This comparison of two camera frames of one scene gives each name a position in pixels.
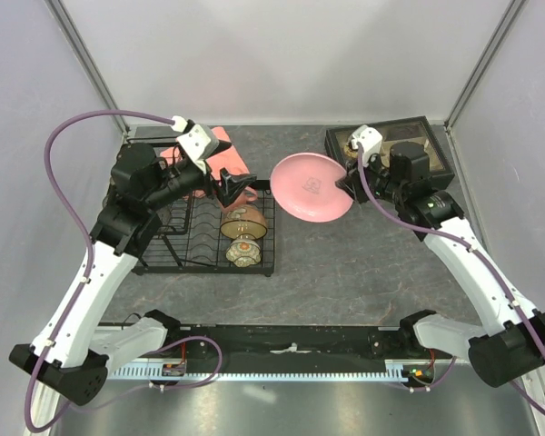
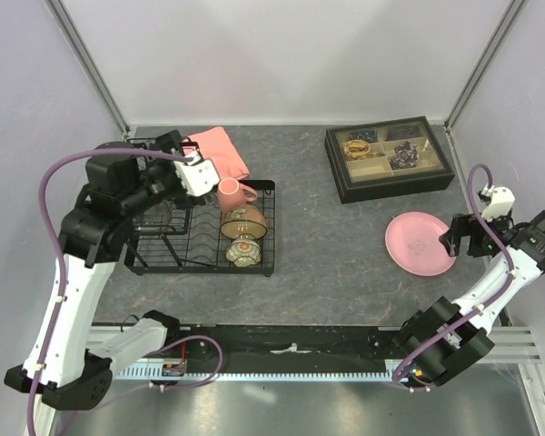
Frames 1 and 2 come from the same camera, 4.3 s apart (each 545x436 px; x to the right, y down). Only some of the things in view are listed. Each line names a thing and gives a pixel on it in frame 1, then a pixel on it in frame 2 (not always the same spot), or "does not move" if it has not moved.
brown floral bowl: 245,220 does not move
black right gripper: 353,183 → 466,225
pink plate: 304,185 → 412,242
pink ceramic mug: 248,194 does not move
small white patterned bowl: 243,252 does not move
